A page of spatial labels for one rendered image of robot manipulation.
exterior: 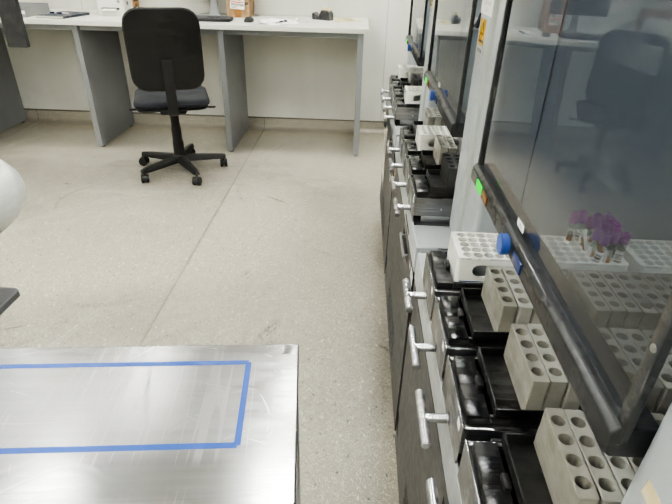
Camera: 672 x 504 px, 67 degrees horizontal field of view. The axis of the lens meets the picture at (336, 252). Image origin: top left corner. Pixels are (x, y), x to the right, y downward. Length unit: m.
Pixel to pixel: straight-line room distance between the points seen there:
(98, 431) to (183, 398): 0.10
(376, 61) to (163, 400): 3.89
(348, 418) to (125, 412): 1.14
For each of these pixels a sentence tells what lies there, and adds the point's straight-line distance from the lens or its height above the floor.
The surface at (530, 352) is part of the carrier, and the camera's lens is 0.71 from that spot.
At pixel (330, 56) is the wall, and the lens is 4.38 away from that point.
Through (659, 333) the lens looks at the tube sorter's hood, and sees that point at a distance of 0.44.
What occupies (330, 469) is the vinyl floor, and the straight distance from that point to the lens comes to 1.64.
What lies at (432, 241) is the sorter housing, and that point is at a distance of 1.23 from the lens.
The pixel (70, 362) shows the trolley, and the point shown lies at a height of 0.82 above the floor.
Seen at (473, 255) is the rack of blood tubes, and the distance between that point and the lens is 0.93.
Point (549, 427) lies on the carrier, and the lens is 0.64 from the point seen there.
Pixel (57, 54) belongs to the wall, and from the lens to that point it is 5.05.
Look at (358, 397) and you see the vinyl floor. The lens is 1.83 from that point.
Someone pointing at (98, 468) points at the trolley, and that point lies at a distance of 0.67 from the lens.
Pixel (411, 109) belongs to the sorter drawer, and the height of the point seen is 0.80.
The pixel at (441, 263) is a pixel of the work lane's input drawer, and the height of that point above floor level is 0.82.
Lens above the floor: 1.32
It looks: 30 degrees down
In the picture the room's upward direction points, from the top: 1 degrees clockwise
